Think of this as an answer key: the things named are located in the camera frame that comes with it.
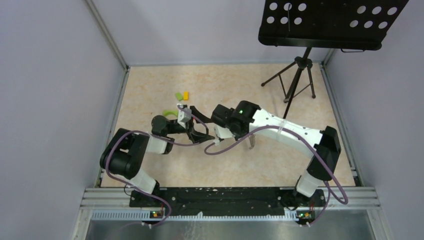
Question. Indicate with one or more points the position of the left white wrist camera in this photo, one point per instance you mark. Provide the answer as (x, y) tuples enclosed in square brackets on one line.
[(184, 115)]

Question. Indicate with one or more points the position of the grey slotted cable duct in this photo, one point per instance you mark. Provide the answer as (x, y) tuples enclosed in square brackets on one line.
[(147, 215)]

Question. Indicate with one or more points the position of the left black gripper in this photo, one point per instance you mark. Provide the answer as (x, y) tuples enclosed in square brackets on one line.
[(194, 136)]

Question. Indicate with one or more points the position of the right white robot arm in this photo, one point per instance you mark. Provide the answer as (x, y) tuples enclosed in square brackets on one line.
[(322, 146)]

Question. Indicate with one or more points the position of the yellow block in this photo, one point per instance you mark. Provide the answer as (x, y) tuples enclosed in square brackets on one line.
[(185, 95)]

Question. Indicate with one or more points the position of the black music stand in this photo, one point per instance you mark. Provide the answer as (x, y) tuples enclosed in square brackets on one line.
[(333, 24)]

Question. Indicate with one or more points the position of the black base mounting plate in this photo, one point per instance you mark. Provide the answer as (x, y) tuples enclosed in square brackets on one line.
[(227, 201)]

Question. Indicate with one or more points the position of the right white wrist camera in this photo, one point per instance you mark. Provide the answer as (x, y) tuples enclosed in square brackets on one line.
[(222, 133)]

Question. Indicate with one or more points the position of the green arch block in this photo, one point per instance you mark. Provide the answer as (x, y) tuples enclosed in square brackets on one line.
[(167, 113)]

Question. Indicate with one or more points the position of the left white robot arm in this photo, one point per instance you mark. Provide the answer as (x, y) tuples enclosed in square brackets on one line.
[(124, 154)]

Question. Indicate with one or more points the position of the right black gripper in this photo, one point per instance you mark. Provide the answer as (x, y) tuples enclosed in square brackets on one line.
[(236, 138)]

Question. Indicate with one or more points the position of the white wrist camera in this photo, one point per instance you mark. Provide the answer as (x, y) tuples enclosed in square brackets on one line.
[(222, 133), (184, 115)]

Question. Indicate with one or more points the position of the light green flat block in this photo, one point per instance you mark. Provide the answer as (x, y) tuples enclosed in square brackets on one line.
[(179, 96)]

